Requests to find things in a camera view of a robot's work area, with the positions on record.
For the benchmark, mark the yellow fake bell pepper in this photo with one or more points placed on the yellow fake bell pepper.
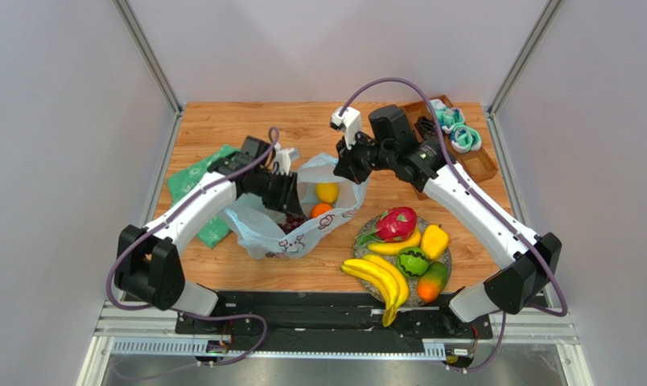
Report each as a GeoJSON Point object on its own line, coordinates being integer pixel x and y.
{"type": "Point", "coordinates": [434, 242]}

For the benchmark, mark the black patterned rolled sock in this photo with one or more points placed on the black patterned rolled sock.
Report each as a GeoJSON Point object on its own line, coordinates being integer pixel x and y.
{"type": "Point", "coordinates": [426, 128]}

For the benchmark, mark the green fake mango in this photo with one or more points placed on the green fake mango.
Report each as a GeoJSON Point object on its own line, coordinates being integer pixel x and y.
{"type": "Point", "coordinates": [431, 284]}

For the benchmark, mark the green white sock far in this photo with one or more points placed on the green white sock far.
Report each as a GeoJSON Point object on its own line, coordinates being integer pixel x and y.
{"type": "Point", "coordinates": [449, 118]}

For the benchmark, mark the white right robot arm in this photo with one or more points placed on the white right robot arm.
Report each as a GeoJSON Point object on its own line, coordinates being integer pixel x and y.
{"type": "Point", "coordinates": [524, 258]}

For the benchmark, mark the orange fake fruit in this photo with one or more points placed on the orange fake fruit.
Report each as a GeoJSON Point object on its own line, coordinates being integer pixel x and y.
{"type": "Point", "coordinates": [320, 209]}

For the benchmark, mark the yellow fake banana bunch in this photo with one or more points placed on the yellow fake banana bunch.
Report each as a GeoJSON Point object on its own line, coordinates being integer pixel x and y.
{"type": "Point", "coordinates": [385, 277]}

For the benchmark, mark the green fake watermelon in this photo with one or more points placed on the green fake watermelon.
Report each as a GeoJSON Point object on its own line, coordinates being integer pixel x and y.
{"type": "Point", "coordinates": [412, 262]}

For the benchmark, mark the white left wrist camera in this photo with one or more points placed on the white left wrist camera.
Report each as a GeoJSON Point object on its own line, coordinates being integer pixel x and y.
{"type": "Point", "coordinates": [283, 159]}

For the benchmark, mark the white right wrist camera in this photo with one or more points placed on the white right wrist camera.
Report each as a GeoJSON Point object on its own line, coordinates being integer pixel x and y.
{"type": "Point", "coordinates": [347, 120]}

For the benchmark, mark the yellow fake lemon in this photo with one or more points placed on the yellow fake lemon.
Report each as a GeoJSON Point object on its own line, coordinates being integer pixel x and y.
{"type": "Point", "coordinates": [327, 192]}

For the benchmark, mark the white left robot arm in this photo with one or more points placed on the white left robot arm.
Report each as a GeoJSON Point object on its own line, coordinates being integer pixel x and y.
{"type": "Point", "coordinates": [148, 264]}

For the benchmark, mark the green white sock near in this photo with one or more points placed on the green white sock near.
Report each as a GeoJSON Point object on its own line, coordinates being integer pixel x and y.
{"type": "Point", "coordinates": [465, 139]}

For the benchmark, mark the green white sock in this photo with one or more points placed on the green white sock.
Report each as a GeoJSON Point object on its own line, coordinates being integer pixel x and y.
{"type": "Point", "coordinates": [465, 139]}
{"type": "Point", "coordinates": [449, 118]}

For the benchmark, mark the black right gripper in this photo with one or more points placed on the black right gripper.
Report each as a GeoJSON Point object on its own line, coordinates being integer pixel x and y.
{"type": "Point", "coordinates": [348, 166]}

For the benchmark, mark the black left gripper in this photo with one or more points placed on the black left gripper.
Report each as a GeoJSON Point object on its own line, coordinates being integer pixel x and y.
{"type": "Point", "coordinates": [288, 199]}

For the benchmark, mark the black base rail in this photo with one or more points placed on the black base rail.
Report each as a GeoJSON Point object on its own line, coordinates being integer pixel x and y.
{"type": "Point", "coordinates": [330, 323]}

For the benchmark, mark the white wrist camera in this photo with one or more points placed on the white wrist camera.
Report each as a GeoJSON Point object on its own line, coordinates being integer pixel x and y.
{"type": "Point", "coordinates": [347, 120]}
{"type": "Point", "coordinates": [283, 159]}

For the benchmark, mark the red fake dragon fruit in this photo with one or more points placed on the red fake dragon fruit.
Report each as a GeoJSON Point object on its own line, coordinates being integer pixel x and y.
{"type": "Point", "coordinates": [393, 225]}

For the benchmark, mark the dark fake grapes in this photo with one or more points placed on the dark fake grapes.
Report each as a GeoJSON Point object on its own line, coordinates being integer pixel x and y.
{"type": "Point", "coordinates": [291, 222]}

